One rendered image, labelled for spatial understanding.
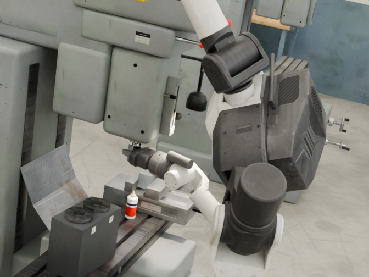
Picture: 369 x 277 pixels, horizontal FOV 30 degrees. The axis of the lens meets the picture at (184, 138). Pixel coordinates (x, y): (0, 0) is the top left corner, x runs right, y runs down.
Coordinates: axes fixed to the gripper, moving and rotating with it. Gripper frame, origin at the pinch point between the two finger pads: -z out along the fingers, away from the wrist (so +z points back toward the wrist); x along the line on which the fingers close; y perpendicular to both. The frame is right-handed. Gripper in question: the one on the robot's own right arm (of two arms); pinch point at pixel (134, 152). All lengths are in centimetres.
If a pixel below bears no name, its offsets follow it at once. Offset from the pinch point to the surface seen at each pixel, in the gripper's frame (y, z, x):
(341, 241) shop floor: 123, -15, -254
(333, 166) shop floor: 123, -92, -383
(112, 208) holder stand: 9.1, 15.7, 25.1
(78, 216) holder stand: 7.8, 15.7, 39.7
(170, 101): -22.6, 11.6, -1.8
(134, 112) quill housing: -18.1, 5.3, 8.8
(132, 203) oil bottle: 20.8, 0.5, -2.5
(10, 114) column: -10.3, -28.4, 33.7
